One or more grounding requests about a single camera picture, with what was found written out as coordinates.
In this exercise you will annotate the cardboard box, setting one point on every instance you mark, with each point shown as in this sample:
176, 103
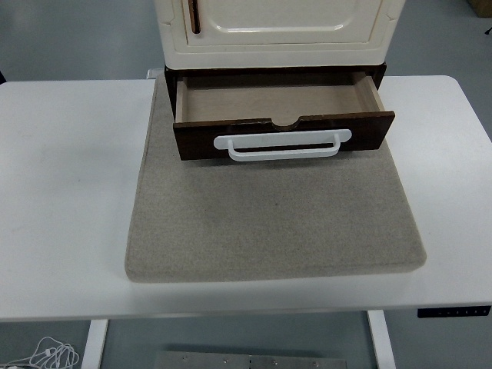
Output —
482, 7

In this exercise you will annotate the white table leg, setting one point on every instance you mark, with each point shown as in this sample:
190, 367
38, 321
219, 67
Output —
381, 342
94, 344

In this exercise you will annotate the black table control panel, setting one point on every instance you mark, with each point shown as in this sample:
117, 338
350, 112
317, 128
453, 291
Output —
453, 311

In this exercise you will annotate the grey table frame bracket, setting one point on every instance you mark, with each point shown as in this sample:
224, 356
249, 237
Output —
152, 73

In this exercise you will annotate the dark wooden drawer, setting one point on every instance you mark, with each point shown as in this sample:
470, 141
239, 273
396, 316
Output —
269, 100

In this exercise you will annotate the beige felt mat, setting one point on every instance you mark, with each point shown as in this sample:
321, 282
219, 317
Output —
269, 223

